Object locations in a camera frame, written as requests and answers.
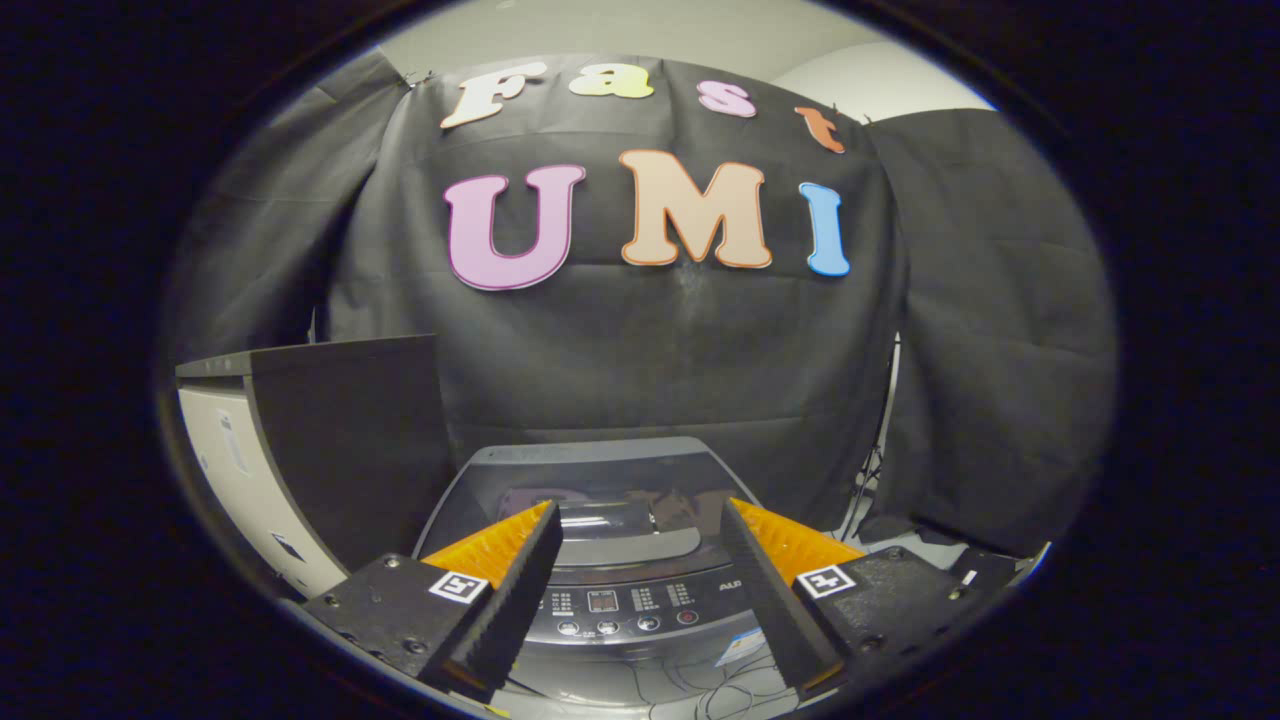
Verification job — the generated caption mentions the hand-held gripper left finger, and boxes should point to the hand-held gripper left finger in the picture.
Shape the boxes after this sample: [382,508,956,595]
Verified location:
[283,500,564,706]

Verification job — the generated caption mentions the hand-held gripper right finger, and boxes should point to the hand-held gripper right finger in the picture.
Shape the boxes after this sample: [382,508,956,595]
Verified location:
[720,497,1001,698]

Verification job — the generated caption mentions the grey washing machine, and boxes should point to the grey washing machine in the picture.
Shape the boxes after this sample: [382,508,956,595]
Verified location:
[412,437,791,706]

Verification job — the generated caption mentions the thin black light stand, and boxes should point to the thin black light stand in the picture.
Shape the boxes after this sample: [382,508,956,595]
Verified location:
[835,335,901,541]

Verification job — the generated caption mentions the dark cabinet with white door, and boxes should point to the dark cabinet with white door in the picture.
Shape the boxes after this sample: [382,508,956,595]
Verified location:
[175,335,456,599]

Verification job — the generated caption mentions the black backdrop cloth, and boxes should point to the black backdrop cloth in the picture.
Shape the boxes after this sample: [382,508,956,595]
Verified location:
[160,45,1119,561]

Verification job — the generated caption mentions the thin cables on floor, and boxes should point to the thin cables on floor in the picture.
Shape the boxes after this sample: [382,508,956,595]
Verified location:
[620,655,801,720]

